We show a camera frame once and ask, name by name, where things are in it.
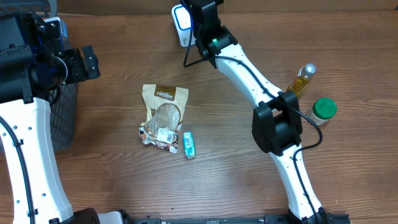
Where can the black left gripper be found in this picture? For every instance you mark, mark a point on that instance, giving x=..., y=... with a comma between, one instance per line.
x=80, y=73

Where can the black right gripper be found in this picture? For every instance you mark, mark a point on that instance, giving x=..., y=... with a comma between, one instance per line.
x=203, y=8

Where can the brown cookie pouch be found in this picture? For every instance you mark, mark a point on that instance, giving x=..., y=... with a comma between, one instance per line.
x=165, y=107

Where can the small printed snack bag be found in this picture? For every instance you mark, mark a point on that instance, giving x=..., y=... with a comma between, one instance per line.
x=163, y=138

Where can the yellow bottle silver cap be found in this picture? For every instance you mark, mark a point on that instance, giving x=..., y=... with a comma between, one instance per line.
x=303, y=78

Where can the green Kleenex tissue pack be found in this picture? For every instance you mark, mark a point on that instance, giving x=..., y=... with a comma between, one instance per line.
x=189, y=145

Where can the green white tissue cup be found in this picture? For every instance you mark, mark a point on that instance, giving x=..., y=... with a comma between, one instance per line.
x=322, y=110

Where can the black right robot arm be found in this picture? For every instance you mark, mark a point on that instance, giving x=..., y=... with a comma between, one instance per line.
x=276, y=121

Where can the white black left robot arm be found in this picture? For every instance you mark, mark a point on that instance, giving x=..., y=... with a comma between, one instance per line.
x=37, y=191

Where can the white barcode scanner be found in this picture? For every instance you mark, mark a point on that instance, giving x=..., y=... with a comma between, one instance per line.
x=182, y=23

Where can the grey plastic mesh basket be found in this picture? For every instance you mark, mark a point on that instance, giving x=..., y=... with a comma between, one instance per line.
x=62, y=120

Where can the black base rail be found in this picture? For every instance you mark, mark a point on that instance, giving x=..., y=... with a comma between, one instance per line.
x=267, y=219

